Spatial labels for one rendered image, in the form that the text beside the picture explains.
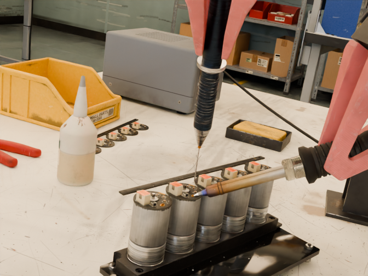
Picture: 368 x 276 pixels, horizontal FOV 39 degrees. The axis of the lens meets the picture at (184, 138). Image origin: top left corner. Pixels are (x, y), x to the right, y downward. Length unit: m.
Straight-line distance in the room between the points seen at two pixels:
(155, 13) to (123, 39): 4.83
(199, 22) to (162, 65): 0.49
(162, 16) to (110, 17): 0.65
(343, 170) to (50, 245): 0.21
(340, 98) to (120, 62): 0.48
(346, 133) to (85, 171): 0.25
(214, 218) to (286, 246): 0.07
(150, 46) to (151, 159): 0.22
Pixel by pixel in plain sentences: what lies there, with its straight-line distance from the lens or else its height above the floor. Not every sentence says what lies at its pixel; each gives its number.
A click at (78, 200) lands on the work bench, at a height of 0.75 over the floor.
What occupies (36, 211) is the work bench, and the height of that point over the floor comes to 0.75.
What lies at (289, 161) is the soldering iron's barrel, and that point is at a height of 0.85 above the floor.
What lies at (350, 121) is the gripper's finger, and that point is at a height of 0.88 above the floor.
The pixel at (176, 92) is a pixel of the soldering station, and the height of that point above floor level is 0.78.
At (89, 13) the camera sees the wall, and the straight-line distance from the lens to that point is 6.06.
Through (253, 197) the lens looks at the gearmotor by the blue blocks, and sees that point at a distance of 0.41.
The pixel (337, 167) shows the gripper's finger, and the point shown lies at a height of 0.85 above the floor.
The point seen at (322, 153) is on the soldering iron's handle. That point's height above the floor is 0.86.
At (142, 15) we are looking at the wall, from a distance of 5.68.
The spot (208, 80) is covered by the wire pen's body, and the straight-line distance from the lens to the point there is 0.29.
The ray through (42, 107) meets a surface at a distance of 0.64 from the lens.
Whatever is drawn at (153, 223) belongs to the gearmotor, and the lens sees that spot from 0.33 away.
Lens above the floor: 0.96
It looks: 18 degrees down
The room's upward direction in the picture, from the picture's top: 8 degrees clockwise
